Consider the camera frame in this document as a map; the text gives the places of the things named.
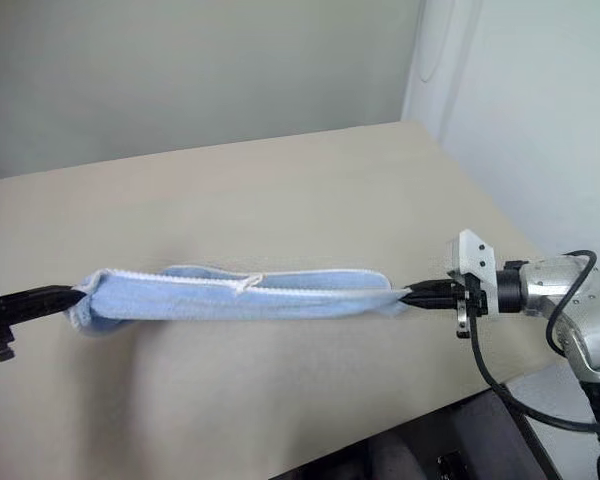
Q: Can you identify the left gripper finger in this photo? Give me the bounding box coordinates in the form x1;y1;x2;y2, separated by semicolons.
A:
0;284;76;311
2;291;87;326

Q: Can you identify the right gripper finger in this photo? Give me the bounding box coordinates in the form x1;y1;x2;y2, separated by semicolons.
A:
405;291;458;311
403;280;456;297

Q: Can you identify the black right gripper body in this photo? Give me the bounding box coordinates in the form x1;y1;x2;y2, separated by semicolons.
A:
451;272;489;338

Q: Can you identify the light blue towel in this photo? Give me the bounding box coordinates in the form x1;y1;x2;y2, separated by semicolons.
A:
64;264;409;337

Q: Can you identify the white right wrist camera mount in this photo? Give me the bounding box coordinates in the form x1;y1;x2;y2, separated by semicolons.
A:
445;229;497;317

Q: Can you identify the thin white wall cord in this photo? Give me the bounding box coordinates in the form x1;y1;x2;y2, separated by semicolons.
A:
417;0;457;84

